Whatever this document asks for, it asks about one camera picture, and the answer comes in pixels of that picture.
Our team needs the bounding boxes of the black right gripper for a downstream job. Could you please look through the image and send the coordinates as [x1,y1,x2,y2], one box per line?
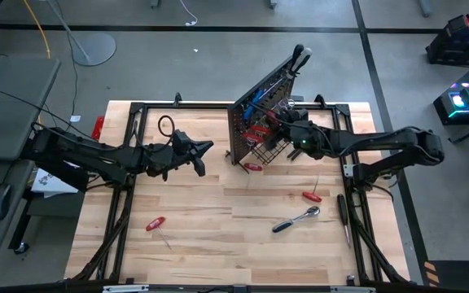
[275,112,330,160]

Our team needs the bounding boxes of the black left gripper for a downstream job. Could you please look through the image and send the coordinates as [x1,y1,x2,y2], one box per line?
[155,140,215,181]

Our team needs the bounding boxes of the red screwdriver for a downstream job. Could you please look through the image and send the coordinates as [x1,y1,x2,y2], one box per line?
[144,216,173,251]

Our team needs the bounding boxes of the silver ratchet black handle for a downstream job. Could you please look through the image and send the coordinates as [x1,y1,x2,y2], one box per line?
[271,205,322,234]

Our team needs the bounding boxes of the black metal pegboard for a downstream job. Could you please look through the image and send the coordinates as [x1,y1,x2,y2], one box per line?
[226,55,300,166]

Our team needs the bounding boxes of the black screwdriver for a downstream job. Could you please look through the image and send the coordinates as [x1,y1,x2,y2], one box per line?
[336,193,352,250]

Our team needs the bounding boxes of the white paper sheet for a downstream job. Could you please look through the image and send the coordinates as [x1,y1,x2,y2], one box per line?
[29,166,80,199]

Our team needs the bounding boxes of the grey floor stand round base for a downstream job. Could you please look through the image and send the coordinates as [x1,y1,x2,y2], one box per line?
[43,0,118,68]

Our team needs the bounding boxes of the black computer case glowing lights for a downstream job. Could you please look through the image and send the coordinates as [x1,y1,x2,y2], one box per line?
[432,54,469,127]

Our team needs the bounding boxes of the black desk leg with caster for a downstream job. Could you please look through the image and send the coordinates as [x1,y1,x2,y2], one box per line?
[7,190,37,256]

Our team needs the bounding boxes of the dark grey desk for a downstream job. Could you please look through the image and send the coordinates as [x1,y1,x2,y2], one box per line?
[0,54,63,265]

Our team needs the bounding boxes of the black stacked crates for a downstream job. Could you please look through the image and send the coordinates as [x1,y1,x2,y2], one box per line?
[424,12,469,67]

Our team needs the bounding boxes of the black mat hazard stripes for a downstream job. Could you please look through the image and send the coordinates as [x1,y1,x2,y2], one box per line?
[423,260,469,293]

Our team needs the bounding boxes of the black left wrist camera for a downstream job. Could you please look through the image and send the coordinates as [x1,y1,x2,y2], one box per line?
[171,129,191,153]

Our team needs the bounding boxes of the black wire basket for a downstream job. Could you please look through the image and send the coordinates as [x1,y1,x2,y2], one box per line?
[252,109,300,166]

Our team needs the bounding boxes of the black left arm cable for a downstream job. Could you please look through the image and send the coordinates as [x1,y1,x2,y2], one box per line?
[156,114,177,139]

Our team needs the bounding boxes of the black aluminium table frame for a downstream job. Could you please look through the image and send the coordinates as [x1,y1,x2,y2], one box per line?
[64,92,414,286]

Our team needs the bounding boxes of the black rail silver brackets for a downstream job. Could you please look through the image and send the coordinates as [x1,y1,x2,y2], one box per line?
[0,278,469,293]

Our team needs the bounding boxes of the white cable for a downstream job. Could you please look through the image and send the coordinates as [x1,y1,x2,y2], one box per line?
[177,0,200,28]

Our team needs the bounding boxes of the thin black desk cable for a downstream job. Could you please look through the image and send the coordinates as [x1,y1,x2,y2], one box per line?
[0,79,97,142]

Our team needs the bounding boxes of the yellow cable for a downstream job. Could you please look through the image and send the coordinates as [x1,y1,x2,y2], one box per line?
[21,0,53,60]

